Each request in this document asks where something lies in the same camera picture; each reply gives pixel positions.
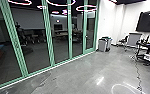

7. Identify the green framed glass door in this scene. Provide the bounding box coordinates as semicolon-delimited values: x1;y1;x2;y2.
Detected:
81;0;101;55

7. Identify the black floor cable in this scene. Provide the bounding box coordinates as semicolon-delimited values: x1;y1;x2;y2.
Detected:
132;54;145;93

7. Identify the grey trash bin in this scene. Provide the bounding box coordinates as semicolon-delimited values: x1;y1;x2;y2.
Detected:
102;36;114;53
97;38;108;53

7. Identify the black wall television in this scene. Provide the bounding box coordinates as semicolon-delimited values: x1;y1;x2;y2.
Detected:
135;10;150;34

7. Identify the black wall monitor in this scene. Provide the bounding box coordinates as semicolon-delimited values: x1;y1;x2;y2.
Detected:
54;23;64;33

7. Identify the green door frame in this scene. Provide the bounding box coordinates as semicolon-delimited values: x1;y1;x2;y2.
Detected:
0;0;102;94

